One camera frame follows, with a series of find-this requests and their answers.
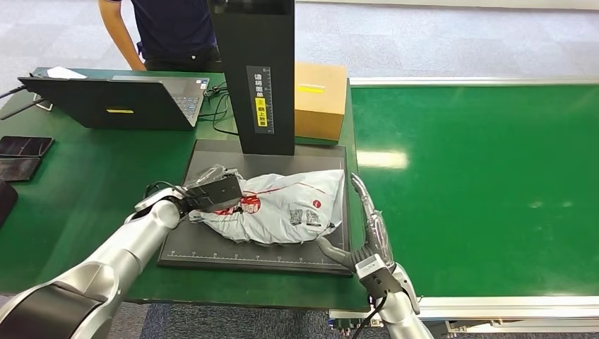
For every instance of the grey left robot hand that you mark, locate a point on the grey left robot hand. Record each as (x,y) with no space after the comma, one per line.
(213,174)

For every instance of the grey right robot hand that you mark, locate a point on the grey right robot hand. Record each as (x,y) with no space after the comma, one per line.
(376,234)

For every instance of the white red printed plastic package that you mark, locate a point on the white red printed plastic package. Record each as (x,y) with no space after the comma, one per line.
(285,210)

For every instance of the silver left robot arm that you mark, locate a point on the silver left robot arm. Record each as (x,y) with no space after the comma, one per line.
(103,266)

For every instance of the black weighing platform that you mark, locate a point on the black weighing platform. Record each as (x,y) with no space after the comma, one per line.
(262,257)

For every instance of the black laptop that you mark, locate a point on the black laptop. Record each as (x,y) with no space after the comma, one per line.
(121,105)

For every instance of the brown cardboard box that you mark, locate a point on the brown cardboard box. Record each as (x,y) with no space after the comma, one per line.
(320,103)

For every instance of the black scanner column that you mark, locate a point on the black scanner column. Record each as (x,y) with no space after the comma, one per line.
(257,47)

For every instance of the person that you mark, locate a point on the person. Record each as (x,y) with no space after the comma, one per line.
(173,32)

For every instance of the white paper sheet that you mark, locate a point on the white paper sheet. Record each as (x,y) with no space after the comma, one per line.
(63,72)

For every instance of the black container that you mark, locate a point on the black container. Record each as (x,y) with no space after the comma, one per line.
(6,203)

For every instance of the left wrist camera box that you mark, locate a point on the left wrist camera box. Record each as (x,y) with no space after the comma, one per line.
(217,194)

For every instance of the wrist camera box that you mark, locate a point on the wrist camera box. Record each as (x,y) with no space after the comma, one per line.
(217,194)
(376,276)

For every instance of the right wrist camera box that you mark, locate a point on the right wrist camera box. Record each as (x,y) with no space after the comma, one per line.
(376,276)

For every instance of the aluminium conveyor frame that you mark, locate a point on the aluminium conveyor frame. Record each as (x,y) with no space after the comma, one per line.
(538,308)

